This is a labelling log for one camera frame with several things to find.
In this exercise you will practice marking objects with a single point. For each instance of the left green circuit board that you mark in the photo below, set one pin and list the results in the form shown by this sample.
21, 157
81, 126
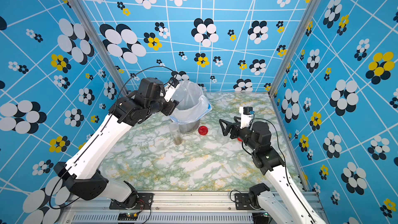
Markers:
127, 217

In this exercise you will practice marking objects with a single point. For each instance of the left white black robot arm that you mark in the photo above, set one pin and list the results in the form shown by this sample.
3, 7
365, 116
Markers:
80, 174

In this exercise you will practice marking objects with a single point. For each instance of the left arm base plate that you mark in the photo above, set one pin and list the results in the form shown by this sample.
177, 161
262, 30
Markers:
144, 201

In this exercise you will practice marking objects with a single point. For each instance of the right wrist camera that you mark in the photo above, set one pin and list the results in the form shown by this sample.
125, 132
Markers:
247, 115

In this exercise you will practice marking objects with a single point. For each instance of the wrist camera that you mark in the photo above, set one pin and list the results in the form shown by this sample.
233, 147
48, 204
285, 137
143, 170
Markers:
247, 115
171, 87

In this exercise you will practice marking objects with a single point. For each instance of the tall clear jar white lid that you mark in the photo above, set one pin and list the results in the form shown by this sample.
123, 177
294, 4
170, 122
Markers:
175, 132

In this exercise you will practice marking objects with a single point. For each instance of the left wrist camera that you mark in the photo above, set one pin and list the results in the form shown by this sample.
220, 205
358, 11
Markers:
171, 87

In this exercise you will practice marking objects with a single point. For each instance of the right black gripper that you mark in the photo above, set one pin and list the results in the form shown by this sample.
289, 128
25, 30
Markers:
236, 127

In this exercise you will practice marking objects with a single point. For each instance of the aluminium front frame rail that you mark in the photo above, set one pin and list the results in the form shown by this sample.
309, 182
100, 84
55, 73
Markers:
171, 207

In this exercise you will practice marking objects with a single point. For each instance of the green circuit board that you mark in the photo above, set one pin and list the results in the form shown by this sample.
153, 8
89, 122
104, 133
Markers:
127, 217
261, 218

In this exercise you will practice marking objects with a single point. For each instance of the clear jar large red lid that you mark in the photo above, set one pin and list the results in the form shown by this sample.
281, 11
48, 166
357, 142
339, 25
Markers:
184, 94

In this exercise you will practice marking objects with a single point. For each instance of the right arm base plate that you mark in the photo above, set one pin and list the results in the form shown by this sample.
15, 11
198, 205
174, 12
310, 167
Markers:
242, 202

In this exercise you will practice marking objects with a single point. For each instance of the right green circuit board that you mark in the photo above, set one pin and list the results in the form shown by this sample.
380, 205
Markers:
261, 218

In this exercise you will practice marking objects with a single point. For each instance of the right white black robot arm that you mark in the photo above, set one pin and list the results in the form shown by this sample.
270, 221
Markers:
295, 209

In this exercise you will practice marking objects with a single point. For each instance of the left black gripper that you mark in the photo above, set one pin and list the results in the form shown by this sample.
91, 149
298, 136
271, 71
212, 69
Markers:
170, 106

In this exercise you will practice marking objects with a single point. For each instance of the small red jar lid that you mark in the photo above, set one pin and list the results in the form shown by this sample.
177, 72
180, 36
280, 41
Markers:
203, 130

